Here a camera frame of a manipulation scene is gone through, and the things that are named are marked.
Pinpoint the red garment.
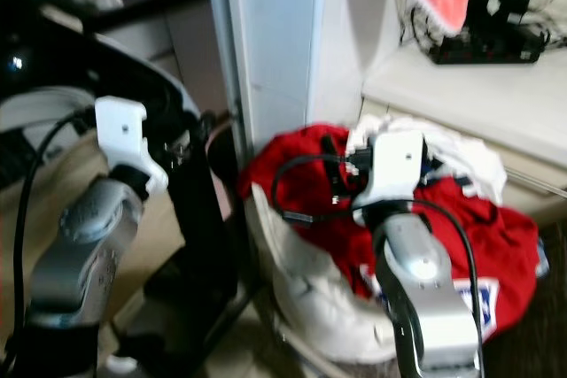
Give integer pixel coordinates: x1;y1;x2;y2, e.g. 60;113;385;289
237;124;541;336

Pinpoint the black upright panel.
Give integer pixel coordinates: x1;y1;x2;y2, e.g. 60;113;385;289
133;108;254;372

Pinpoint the white cabinet side panel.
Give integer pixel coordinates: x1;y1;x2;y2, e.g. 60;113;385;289
204;0;366;180

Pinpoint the white garment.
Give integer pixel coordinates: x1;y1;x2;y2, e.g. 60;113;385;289
346;112;508;207

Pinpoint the white laundry bag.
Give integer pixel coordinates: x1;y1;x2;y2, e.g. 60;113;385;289
244;188;401;366

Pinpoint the black power strip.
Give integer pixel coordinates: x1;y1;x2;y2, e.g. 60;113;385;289
429;36;547;66

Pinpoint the black power adapter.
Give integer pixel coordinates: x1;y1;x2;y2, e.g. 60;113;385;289
473;0;538;39

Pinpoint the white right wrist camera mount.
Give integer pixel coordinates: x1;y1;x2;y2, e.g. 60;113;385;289
354;128;432;220

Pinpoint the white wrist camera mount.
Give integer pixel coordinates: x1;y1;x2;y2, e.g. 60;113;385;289
354;128;432;220
95;96;170;195

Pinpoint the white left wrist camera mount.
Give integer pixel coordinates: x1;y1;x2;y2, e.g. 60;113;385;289
95;96;170;195

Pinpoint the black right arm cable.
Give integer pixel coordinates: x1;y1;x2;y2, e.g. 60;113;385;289
269;154;488;378

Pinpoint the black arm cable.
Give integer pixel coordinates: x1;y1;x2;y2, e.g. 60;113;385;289
269;154;488;378
12;108;100;372

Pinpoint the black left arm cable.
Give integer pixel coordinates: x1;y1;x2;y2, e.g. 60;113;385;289
12;108;100;372

